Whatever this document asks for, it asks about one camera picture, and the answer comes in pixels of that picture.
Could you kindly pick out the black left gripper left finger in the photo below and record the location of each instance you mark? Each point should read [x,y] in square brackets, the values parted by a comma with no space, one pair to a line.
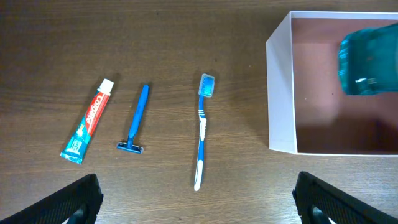
[78,202]

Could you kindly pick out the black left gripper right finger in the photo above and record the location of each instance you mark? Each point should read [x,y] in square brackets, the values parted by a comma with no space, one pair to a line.
[319,202]

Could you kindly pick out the teal mouthwash bottle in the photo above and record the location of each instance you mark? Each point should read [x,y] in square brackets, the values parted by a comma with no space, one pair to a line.
[367,61]

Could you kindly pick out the Colgate toothpaste tube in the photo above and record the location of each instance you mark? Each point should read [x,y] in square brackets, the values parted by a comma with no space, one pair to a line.
[75,150]

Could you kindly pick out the blue disposable razor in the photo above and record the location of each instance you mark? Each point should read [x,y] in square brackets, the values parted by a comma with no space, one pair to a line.
[129,145]

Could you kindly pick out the white cardboard box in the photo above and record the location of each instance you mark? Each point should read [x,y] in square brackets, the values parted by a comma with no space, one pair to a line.
[308,112]

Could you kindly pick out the blue white toothbrush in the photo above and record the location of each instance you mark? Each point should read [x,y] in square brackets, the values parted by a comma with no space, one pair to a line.
[206,90]

